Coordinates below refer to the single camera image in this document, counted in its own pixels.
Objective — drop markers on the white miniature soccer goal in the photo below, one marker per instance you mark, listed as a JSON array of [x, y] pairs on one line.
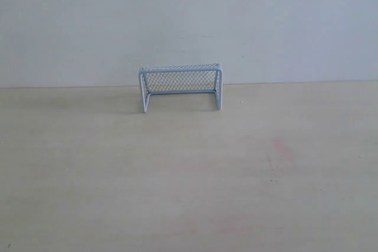
[[190, 79]]

